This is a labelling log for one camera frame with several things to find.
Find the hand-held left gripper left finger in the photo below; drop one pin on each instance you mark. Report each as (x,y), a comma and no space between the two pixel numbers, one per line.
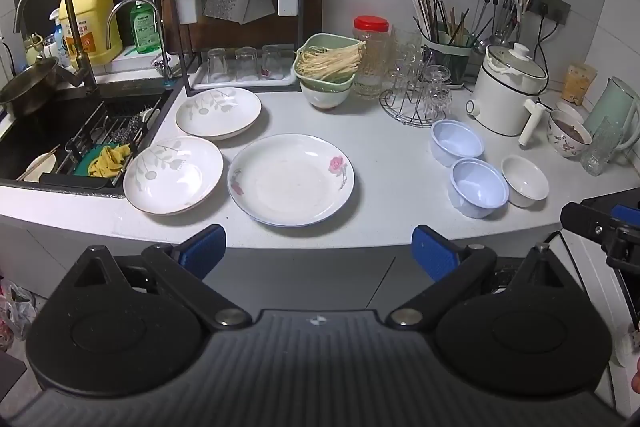
(202,252)

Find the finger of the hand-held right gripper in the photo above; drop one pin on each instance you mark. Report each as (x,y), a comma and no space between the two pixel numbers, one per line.
(587,219)
(622,247)

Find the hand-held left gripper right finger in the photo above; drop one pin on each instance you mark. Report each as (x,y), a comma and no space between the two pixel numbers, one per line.
(432,252)

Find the small white bowl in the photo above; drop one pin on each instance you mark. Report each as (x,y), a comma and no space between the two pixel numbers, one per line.
(525,179)

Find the pale blue bowl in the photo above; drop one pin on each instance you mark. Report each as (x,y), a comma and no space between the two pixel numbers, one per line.
(456,141)
(477,187)

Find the leaf print plate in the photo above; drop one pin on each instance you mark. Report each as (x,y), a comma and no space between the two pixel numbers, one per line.
(170,179)
(218,114)

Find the pink flower plate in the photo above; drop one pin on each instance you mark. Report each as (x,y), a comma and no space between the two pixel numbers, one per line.
(287,182)

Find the white appliance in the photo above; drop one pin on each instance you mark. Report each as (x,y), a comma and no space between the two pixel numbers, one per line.
(590,272)

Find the textured tall glass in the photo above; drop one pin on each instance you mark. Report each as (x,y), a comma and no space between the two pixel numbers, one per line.
(597,152)

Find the floral print bowl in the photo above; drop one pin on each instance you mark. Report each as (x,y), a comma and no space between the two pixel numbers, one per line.
(562,144)

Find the grey base cabinet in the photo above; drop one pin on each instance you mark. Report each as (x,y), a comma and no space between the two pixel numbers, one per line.
(300,277)

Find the white ceramic bowl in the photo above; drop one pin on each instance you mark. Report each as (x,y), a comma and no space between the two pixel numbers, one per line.
(570,107)

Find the pale green kettle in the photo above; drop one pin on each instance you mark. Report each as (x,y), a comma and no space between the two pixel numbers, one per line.
(617,102)

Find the yellow cloth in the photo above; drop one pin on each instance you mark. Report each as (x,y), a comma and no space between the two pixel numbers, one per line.
(107,162)

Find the yellow packet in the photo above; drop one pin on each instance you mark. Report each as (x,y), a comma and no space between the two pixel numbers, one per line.
(580,82)

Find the steel wool scrubber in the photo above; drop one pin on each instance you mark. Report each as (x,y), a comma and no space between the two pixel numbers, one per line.
(125,135)

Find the white electric cooker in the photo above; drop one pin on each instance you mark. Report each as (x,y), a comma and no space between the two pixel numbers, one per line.
(500,92)

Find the cluster of clear glass cups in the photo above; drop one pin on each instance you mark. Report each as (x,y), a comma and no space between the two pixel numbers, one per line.
(437,92)

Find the black sink drain rack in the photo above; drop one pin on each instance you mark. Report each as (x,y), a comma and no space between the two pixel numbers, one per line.
(100,119)

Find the white drain tray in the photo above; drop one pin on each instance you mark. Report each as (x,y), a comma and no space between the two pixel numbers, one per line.
(245,83)

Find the white plate in sink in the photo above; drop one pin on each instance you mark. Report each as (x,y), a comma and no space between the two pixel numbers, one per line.
(40,169)

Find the clear drinking glass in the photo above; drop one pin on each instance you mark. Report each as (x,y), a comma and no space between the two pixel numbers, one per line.
(245,63)
(217,64)
(272,61)

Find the green chopstick holder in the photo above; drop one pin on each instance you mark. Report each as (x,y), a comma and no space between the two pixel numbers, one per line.
(452,57)

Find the plastic bag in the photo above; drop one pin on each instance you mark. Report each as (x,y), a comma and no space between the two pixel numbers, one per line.
(15,312)

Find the green colander basket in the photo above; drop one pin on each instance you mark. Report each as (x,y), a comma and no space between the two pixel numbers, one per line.
(325,84)

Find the chrome faucet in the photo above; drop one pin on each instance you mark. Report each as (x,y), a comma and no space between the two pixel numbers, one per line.
(162,49)

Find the black sink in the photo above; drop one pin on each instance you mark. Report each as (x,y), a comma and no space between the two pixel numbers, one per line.
(20,147)

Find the dry noodles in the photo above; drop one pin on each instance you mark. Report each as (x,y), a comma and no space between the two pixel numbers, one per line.
(330,59)

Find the dark kitchen faucet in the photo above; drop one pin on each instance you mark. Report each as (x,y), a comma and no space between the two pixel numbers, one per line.
(82,67)

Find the green dish soap bottle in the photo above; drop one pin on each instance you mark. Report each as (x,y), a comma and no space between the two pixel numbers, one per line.
(145,29)

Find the glass jar with red lid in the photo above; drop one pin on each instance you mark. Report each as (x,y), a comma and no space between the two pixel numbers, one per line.
(371,24)

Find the bundle of chopsticks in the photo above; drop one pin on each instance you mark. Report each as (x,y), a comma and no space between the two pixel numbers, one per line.
(425,14)

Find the dark metal pot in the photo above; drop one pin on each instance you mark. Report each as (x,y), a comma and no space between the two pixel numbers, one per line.
(27,89)

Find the yellow detergent bottle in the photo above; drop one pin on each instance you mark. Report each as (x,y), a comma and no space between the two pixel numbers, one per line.
(92,27)

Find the white and blue bottle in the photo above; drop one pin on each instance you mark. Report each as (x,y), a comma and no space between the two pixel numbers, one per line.
(57,42)

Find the dark wall socket strip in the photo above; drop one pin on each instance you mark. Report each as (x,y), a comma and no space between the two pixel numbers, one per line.
(550,4)

